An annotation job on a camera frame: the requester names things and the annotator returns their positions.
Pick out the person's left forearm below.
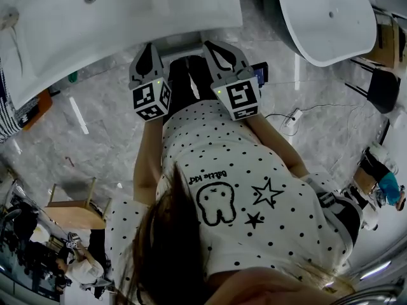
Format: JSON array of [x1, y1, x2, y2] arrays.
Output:
[[132, 115, 167, 210]]

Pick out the thin power cable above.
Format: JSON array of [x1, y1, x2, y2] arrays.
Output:
[[264, 103, 382, 137]]

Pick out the white polka dot shirt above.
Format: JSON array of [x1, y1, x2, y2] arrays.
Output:
[[106, 99, 354, 295]]

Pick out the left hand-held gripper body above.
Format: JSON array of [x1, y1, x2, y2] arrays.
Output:
[[128, 69, 173, 122]]

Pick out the black chair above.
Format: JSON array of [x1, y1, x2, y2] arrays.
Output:
[[348, 58, 401, 114]]

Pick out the person's right forearm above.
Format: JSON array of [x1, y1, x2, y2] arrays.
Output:
[[246, 111, 312, 181]]

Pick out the white vanity sink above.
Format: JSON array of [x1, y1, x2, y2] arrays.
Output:
[[0, 0, 244, 108]]

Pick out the orange box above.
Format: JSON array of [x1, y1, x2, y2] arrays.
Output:
[[17, 88, 53, 132]]

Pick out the person's black trouser legs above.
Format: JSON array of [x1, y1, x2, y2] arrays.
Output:
[[166, 55, 220, 116]]

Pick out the grey shoulder strap harness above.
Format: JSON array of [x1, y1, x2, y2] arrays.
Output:
[[303, 172, 364, 252]]

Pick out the white power strip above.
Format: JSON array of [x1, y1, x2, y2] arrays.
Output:
[[284, 108, 303, 127]]

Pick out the cardboard box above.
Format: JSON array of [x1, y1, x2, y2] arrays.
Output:
[[361, 10, 406, 70]]

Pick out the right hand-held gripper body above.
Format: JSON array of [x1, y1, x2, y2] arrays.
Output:
[[210, 67, 263, 122]]

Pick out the wooden stool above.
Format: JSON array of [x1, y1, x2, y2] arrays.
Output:
[[43, 176, 113, 230]]

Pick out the white drawer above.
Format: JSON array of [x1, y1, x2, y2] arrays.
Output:
[[155, 31, 207, 59]]

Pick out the white freestanding basin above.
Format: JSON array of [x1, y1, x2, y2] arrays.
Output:
[[275, 0, 378, 68]]

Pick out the black phone on stand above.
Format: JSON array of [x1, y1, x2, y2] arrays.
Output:
[[250, 61, 270, 89]]

